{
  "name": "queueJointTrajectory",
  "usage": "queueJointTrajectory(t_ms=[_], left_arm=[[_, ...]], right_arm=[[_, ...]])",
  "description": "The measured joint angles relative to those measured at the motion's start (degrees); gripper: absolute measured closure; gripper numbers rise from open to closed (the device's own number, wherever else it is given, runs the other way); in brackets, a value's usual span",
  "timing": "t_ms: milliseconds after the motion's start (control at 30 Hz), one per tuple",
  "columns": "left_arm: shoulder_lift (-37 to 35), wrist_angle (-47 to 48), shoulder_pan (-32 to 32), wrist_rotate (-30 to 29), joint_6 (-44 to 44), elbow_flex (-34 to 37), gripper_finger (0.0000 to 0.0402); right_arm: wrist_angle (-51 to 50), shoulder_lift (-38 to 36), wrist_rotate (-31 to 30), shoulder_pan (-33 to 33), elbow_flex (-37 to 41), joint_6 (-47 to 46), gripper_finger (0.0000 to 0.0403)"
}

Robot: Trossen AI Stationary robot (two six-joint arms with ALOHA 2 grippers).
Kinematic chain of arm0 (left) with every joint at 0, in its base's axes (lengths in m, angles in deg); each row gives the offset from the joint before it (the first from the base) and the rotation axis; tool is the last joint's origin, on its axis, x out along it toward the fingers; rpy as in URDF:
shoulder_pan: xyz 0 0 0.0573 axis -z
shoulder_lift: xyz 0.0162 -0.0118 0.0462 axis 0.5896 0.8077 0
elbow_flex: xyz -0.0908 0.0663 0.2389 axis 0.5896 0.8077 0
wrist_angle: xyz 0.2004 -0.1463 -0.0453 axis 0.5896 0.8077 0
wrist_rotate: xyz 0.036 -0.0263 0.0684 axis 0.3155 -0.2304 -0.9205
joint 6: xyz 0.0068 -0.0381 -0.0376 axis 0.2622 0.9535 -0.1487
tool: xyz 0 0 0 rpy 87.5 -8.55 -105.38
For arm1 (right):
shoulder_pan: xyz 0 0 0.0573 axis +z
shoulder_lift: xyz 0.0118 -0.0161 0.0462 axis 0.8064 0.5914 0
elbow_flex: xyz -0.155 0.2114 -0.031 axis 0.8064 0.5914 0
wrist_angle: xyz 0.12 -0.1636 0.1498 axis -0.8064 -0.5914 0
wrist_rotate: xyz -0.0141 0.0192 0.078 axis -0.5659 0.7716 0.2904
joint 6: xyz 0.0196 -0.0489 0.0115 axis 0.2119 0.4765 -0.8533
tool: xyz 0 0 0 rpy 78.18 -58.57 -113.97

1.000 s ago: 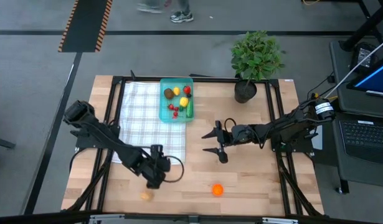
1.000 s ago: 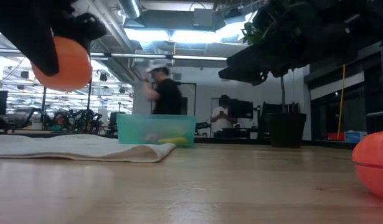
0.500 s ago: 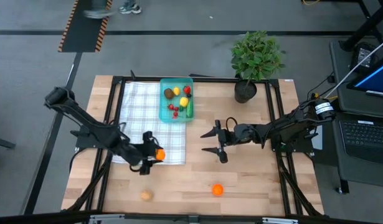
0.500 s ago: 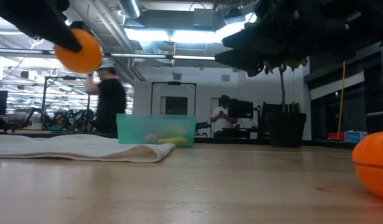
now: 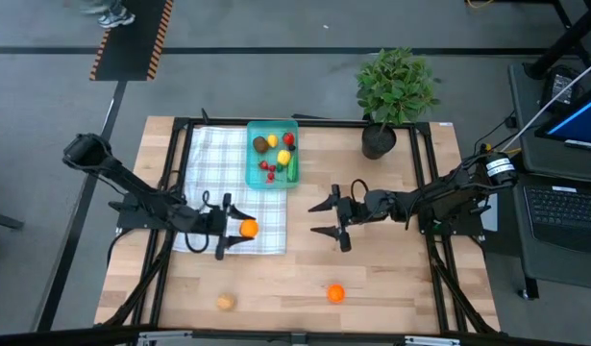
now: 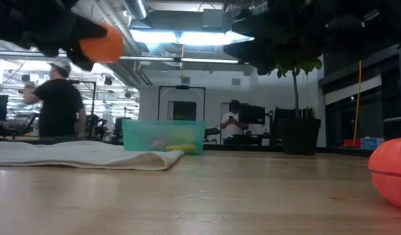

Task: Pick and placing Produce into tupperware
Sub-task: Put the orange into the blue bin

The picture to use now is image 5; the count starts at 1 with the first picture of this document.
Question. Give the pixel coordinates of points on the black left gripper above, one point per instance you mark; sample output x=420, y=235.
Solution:
x=211, y=223

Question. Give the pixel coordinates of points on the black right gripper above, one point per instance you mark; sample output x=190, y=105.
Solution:
x=355, y=211

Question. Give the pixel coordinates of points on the orange toy persimmon with stem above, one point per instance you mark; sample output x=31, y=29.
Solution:
x=249, y=229

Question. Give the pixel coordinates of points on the green toy cucumber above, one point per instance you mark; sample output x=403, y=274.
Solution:
x=292, y=172

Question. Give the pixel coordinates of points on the small red toy cherry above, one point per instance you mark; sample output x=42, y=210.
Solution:
x=270, y=177

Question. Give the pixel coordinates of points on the red toy strawberry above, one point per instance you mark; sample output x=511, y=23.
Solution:
x=263, y=165

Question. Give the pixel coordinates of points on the tan toy potato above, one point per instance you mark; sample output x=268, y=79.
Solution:
x=226, y=302

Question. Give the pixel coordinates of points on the orange toy tangerine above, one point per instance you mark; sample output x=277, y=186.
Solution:
x=336, y=293

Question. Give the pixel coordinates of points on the brown toy kiwi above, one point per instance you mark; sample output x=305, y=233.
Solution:
x=260, y=144

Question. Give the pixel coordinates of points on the red toy tomato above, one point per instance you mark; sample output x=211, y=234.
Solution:
x=288, y=139

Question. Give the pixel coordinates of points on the yellow toy lemon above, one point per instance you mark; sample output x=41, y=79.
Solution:
x=272, y=140

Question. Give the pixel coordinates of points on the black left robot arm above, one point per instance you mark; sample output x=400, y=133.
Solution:
x=131, y=187

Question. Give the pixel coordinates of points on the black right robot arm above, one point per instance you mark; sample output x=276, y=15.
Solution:
x=444, y=197

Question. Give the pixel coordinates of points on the teal translucent tupperware container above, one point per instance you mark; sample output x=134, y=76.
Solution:
x=256, y=178

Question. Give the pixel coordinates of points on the white grey checkered cloth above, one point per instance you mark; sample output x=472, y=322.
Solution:
x=213, y=158

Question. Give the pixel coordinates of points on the green plant in black pot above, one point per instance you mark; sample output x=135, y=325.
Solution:
x=396, y=86

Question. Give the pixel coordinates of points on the yellow plug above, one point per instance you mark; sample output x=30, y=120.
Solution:
x=489, y=148

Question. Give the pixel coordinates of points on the black orange-striped floor mat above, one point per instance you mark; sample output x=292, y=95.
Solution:
x=131, y=48

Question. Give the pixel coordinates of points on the black crossbar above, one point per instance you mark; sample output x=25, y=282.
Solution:
x=59, y=337

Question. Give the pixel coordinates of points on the dark laptop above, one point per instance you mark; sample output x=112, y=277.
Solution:
x=564, y=211

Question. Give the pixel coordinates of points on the dark metal leg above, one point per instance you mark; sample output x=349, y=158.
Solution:
x=2, y=219

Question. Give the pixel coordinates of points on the person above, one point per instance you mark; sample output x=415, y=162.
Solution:
x=115, y=20

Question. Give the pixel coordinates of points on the black power adapter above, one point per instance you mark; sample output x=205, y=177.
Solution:
x=559, y=86

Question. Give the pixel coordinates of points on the monitor with blue screen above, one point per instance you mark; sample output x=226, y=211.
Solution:
x=581, y=122

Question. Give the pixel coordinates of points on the black stand leg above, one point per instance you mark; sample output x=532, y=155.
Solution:
x=564, y=43

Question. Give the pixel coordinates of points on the black aluminium table frame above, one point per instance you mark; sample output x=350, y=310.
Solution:
x=333, y=123

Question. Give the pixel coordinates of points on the silver mount bracket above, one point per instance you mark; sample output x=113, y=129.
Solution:
x=432, y=342
x=165, y=338

